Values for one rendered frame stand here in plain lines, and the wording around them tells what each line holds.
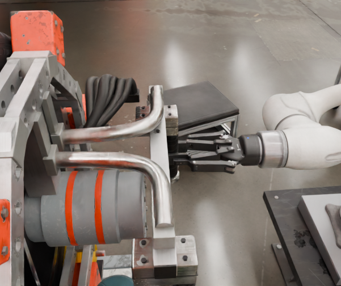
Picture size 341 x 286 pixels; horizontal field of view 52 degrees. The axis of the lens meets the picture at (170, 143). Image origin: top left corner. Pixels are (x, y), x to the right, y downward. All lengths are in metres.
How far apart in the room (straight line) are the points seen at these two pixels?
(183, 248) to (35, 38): 0.43
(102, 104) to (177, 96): 1.31
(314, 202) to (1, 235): 1.19
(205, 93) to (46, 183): 1.46
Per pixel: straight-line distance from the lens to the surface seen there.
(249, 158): 0.82
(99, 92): 0.66
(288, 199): 1.50
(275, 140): 0.83
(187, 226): 1.72
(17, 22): 0.69
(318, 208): 1.42
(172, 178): 0.85
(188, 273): 0.51
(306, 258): 1.35
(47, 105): 0.57
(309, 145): 0.84
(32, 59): 0.61
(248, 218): 1.79
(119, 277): 0.73
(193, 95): 1.96
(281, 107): 0.97
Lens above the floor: 1.37
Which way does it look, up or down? 40 degrees down
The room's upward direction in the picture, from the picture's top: straight up
